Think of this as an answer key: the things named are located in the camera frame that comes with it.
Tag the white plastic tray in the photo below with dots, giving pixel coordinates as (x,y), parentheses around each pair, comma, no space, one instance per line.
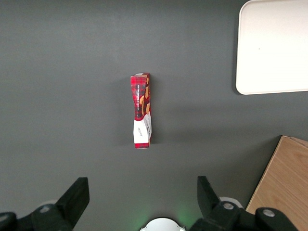
(272,48)

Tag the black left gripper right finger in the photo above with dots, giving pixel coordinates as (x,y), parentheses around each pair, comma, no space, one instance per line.
(211,209)

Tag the red tartan shortbread cookie box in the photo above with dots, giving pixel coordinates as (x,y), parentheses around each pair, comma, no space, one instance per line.
(140,106)

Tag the white round robot flange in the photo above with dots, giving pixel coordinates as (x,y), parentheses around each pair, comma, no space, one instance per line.
(162,225)

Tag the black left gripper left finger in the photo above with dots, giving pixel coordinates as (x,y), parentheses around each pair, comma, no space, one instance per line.
(69,204)

